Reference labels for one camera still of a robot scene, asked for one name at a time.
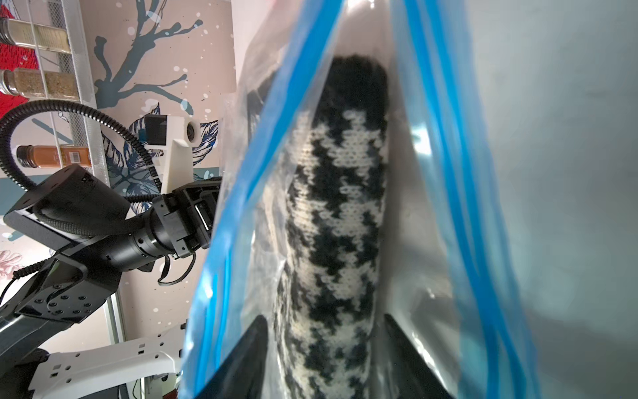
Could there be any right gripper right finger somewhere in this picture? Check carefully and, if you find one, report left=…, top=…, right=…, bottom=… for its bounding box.
left=383, top=314, right=453, bottom=399

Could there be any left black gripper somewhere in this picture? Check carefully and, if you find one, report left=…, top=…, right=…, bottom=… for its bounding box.
left=151, top=177, right=222, bottom=259

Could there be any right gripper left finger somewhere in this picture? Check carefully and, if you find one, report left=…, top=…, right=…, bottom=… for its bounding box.
left=196, top=315, right=268, bottom=399

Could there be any black white houndstooth scarf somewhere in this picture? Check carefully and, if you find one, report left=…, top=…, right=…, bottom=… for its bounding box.
left=274, top=55, right=388, bottom=398

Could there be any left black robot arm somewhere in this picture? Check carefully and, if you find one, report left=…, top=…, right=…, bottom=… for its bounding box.
left=1, top=166, right=222, bottom=398

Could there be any blue bag zip strip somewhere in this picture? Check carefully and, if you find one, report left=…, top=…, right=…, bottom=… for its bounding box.
left=178, top=0, right=542, bottom=399

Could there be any orange spice jar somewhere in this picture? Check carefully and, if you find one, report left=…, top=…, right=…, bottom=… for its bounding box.
left=16, top=145, right=92, bottom=169

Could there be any beige spice jar middle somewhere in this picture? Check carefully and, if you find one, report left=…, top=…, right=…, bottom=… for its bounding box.
left=1, top=68, right=80, bottom=101

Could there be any beige spice jar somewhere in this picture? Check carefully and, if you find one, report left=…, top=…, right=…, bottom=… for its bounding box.
left=1, top=18, right=71, bottom=54
left=1, top=68, right=80, bottom=101

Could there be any beige spice jar rear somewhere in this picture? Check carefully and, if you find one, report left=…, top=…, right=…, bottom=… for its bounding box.
left=1, top=18, right=71, bottom=54

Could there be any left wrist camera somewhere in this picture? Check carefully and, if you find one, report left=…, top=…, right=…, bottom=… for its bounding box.
left=143, top=115, right=202, bottom=195

